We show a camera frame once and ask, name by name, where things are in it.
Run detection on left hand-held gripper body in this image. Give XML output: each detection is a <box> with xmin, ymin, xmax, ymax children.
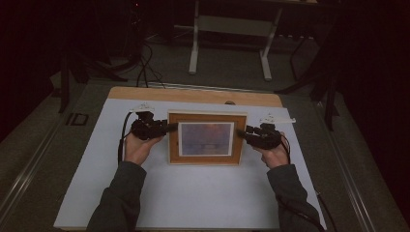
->
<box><xmin>130</xmin><ymin>102</ymin><xmax>166</xmax><ymax>141</ymax></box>

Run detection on black metal stand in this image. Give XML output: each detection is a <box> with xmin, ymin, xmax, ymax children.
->
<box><xmin>275</xmin><ymin>30</ymin><xmax>342</xmax><ymax>132</ymax></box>
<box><xmin>57</xmin><ymin>47</ymin><xmax>130</xmax><ymax>114</ymax></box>

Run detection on person's left hand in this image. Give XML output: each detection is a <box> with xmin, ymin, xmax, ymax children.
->
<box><xmin>123</xmin><ymin>130</ymin><xmax>166</xmax><ymax>167</ymax></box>

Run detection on white table mat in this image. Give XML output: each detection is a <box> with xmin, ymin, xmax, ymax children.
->
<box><xmin>52</xmin><ymin>98</ymin><xmax>328</xmax><ymax>231</ymax></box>

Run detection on white-legged desk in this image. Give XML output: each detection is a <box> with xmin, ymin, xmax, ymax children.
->
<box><xmin>188</xmin><ymin>0</ymin><xmax>323</xmax><ymax>82</ymax></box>

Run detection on person's right hand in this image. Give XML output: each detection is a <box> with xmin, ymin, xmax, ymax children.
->
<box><xmin>251</xmin><ymin>130</ymin><xmax>290</xmax><ymax>170</ymax></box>

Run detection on wooden picture frame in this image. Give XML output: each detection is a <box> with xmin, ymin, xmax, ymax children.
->
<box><xmin>166</xmin><ymin>109</ymin><xmax>249</xmax><ymax>166</ymax></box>

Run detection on black floor cables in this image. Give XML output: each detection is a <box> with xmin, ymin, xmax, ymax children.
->
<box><xmin>134</xmin><ymin>41</ymin><xmax>167</xmax><ymax>90</ymax></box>

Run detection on metal floor rail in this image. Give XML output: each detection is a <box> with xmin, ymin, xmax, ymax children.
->
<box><xmin>312</xmin><ymin>101</ymin><xmax>377</xmax><ymax>232</ymax></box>
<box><xmin>0</xmin><ymin>114</ymin><xmax>67</xmax><ymax>221</ymax></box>

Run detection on dark equipment rack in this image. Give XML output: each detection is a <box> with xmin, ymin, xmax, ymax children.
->
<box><xmin>122</xmin><ymin>0</ymin><xmax>148</xmax><ymax>67</ymax></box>

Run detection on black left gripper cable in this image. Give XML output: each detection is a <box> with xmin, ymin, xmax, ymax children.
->
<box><xmin>117</xmin><ymin>110</ymin><xmax>135</xmax><ymax>166</ymax></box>

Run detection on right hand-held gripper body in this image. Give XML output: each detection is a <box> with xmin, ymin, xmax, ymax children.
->
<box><xmin>247</xmin><ymin>113</ymin><xmax>297</xmax><ymax>151</ymax></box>

